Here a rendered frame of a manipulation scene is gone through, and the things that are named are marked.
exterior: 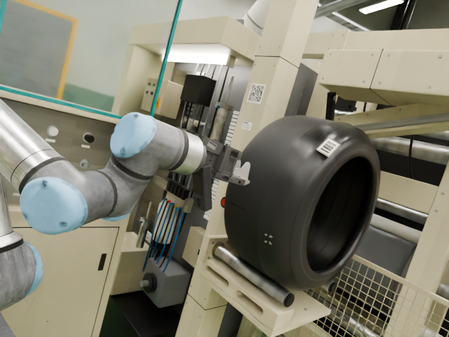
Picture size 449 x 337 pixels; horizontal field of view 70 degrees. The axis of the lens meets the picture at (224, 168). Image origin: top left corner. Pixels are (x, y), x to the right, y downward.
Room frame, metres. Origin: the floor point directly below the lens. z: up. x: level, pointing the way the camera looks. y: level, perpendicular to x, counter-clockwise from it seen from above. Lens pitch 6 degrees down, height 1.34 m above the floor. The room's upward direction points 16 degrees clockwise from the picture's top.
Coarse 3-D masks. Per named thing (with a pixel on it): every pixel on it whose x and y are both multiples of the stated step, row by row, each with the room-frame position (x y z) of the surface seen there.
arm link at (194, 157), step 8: (192, 136) 0.67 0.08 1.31; (192, 144) 0.65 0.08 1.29; (200, 144) 0.67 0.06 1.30; (192, 152) 0.65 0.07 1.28; (200, 152) 0.66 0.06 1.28; (184, 160) 0.64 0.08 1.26; (192, 160) 0.65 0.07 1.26; (200, 160) 0.67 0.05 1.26; (176, 168) 0.65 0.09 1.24; (184, 168) 0.65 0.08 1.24; (192, 168) 0.66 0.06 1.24
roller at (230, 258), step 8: (216, 248) 1.15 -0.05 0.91; (224, 248) 1.14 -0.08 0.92; (216, 256) 1.15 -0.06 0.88; (224, 256) 1.11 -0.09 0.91; (232, 256) 1.10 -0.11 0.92; (232, 264) 1.08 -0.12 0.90; (240, 264) 1.06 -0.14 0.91; (248, 264) 1.06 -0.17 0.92; (240, 272) 1.05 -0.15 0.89; (248, 272) 1.03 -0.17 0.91; (256, 272) 1.02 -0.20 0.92; (256, 280) 1.00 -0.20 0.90; (264, 280) 0.98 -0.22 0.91; (272, 280) 0.98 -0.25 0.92; (264, 288) 0.97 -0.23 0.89; (272, 288) 0.95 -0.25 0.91; (280, 288) 0.95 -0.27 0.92; (272, 296) 0.95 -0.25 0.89; (280, 296) 0.93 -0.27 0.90; (288, 296) 0.92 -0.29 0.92; (288, 304) 0.92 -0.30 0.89
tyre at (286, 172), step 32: (288, 128) 1.00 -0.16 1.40; (320, 128) 0.96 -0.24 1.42; (352, 128) 1.00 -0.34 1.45; (256, 160) 0.96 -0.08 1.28; (288, 160) 0.89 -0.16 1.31; (320, 160) 0.88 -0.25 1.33; (352, 160) 1.24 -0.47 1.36; (256, 192) 0.91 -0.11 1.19; (288, 192) 0.85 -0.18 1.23; (320, 192) 0.88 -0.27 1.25; (352, 192) 1.28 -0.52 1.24; (224, 224) 1.03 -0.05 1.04; (256, 224) 0.90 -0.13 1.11; (288, 224) 0.85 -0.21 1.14; (320, 224) 1.32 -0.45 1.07; (352, 224) 1.25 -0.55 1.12; (256, 256) 0.94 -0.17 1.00; (288, 256) 0.87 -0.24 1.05; (320, 256) 1.22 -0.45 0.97; (352, 256) 1.15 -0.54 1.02
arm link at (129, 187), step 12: (108, 168) 0.60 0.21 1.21; (120, 168) 0.59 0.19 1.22; (120, 180) 0.59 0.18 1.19; (132, 180) 0.60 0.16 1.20; (144, 180) 0.61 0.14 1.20; (120, 192) 0.57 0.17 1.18; (132, 192) 0.61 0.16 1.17; (120, 204) 0.58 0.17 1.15; (132, 204) 0.63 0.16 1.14; (108, 216) 0.61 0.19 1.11; (120, 216) 0.62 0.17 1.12
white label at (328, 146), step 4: (328, 140) 0.91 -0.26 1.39; (332, 140) 0.91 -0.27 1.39; (324, 144) 0.90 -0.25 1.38; (328, 144) 0.90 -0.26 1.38; (332, 144) 0.90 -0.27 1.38; (336, 144) 0.90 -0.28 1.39; (340, 144) 0.90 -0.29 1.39; (320, 148) 0.89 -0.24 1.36; (324, 148) 0.89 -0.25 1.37; (328, 148) 0.89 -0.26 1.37; (332, 148) 0.89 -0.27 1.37; (336, 148) 0.89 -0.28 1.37; (324, 152) 0.88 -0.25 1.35; (328, 152) 0.88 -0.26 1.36; (332, 152) 0.88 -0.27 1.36; (328, 156) 0.87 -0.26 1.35
